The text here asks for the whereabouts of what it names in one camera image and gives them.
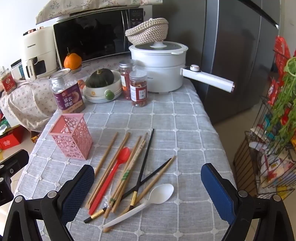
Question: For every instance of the grey checked tablecloth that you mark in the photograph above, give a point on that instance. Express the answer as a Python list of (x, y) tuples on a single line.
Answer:
[(185, 139)]

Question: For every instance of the dark green pumpkin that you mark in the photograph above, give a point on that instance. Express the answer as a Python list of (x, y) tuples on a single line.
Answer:
[(99, 78)]

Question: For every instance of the red snack packet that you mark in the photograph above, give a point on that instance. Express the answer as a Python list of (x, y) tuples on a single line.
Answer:
[(282, 48)]

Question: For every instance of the black microwave oven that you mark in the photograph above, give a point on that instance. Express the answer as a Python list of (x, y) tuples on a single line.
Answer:
[(92, 34)]

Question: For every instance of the clear jar of red snacks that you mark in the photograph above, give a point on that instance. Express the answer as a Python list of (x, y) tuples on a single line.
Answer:
[(126, 78), (138, 92)]

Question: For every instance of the white dotted cloth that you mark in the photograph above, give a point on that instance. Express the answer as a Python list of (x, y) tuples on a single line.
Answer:
[(30, 99)]

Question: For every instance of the clear nut jar purple label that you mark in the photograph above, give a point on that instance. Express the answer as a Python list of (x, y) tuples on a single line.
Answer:
[(68, 97)]

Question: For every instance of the black chopstick with gold band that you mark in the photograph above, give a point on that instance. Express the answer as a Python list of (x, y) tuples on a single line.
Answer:
[(159, 167), (145, 157)]

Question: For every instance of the pink perforated utensil holder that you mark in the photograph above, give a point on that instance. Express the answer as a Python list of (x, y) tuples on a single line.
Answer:
[(76, 141)]

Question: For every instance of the orange with stem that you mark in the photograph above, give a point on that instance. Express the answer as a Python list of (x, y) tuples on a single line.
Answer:
[(72, 61)]

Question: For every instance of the green leafy vegetable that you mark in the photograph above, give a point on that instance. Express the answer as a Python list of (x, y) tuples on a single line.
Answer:
[(284, 97)]

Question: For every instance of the red gift box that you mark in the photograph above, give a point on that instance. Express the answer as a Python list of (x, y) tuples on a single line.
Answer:
[(11, 141)]

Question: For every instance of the white ceramic bowl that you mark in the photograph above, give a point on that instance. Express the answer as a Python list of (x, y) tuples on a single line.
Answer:
[(97, 93)]

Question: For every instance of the white electric cooking pot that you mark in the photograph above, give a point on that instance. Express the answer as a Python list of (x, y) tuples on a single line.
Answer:
[(161, 69)]

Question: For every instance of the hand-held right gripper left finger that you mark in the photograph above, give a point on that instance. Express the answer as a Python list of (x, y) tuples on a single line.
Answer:
[(78, 190)]

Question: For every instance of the small green fruit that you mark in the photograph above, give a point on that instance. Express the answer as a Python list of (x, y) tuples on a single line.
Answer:
[(109, 95)]

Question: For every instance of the cream air fryer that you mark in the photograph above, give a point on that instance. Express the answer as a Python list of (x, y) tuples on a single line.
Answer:
[(39, 46)]

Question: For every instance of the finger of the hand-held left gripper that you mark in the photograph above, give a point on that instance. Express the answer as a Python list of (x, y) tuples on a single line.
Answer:
[(15, 161)]

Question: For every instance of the grey refrigerator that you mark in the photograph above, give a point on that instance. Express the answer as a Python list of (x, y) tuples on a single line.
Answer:
[(231, 58)]

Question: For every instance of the small red-label jar left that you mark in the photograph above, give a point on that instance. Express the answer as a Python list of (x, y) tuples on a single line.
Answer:
[(8, 83)]

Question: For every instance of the bamboo-printed wooden chopstick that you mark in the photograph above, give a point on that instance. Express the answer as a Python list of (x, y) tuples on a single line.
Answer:
[(133, 166), (136, 153)]

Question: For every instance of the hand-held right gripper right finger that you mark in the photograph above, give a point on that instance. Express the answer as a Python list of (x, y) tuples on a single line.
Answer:
[(217, 192)]

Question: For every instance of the glass pot lid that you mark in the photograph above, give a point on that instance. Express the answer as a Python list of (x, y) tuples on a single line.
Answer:
[(171, 46)]

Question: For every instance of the red plastic spoon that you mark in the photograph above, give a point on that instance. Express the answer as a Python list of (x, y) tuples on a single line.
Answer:
[(124, 154)]

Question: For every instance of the white plastic spoon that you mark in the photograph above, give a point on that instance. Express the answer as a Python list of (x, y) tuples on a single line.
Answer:
[(161, 191)]

